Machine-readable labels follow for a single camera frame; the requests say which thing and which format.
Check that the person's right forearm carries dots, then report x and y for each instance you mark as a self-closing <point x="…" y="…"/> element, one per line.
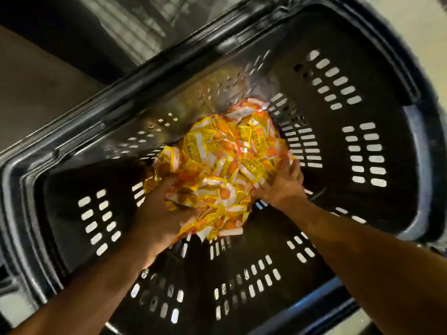
<point x="377" y="265"/>

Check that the person's right hand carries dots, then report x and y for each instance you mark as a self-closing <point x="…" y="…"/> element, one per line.
<point x="283" y="188"/>

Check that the heap of yellow sausage bundles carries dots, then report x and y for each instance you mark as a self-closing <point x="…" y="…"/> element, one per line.
<point x="223" y="157"/>

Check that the black shopping basket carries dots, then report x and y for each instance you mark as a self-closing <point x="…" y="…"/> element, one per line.
<point x="363" y="80"/>

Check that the person's left hand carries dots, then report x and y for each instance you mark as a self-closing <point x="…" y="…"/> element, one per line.
<point x="160" y="216"/>

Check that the tiled white display table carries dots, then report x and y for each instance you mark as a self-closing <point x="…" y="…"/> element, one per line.
<point x="42" y="73"/>

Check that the person's left forearm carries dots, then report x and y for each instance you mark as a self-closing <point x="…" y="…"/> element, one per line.
<point x="84" y="293"/>

